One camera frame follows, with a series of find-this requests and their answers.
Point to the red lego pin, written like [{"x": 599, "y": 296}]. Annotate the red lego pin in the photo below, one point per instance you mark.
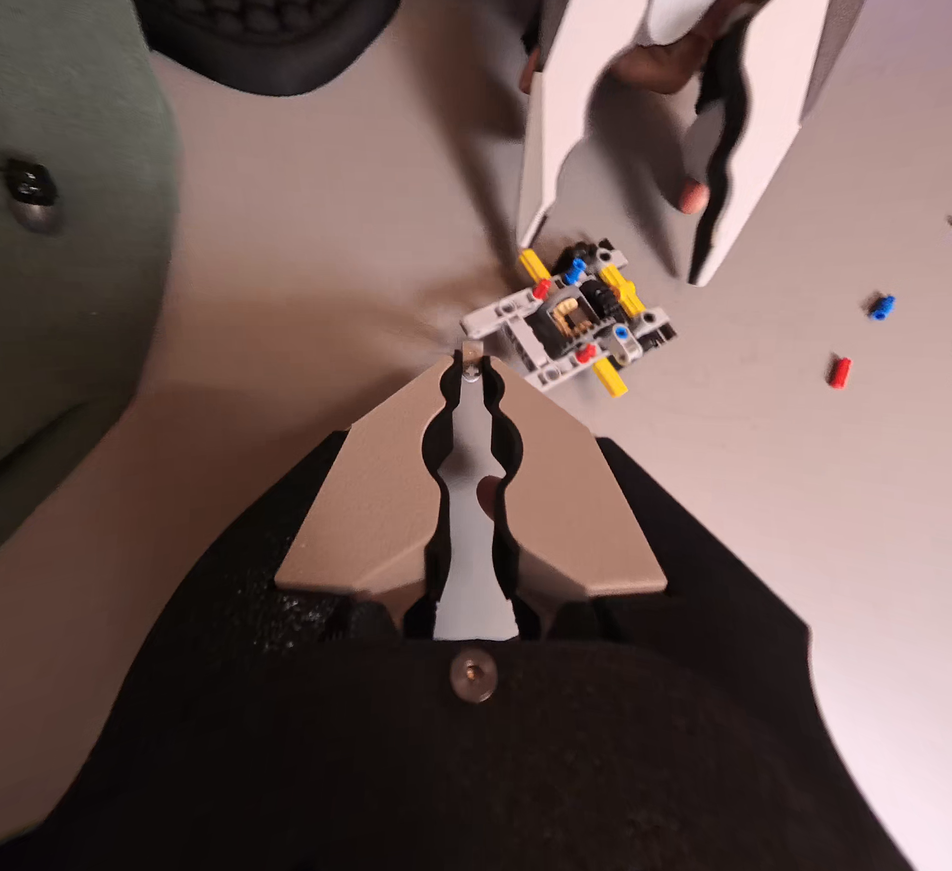
[{"x": 839, "y": 370}]

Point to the person's green sweatshirt torso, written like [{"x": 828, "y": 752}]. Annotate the person's green sweatshirt torso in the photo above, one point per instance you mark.
[{"x": 74, "y": 216}]

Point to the person's right hand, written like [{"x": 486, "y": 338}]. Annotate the person's right hand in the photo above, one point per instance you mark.
[{"x": 489, "y": 497}]

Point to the small grey lego connector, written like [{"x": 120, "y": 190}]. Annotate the small grey lego connector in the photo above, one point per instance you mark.
[{"x": 471, "y": 357}]

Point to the person's left hand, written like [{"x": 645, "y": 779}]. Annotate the person's left hand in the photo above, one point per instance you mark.
[{"x": 658, "y": 64}]

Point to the small grey lego differential assembly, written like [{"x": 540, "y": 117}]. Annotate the small grey lego differential assembly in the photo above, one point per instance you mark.
[{"x": 520, "y": 305}]

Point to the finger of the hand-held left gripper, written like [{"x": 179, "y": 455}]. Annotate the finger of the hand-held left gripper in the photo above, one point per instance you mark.
[
  {"x": 580, "y": 30},
  {"x": 781, "y": 67}
]

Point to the blue lego pin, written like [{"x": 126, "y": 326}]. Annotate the blue lego pin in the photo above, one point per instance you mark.
[{"x": 881, "y": 305}]

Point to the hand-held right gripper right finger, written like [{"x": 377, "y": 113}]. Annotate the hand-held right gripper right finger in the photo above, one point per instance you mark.
[{"x": 580, "y": 514}]

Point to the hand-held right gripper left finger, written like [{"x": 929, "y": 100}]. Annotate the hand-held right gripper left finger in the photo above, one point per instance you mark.
[{"x": 364, "y": 514}]

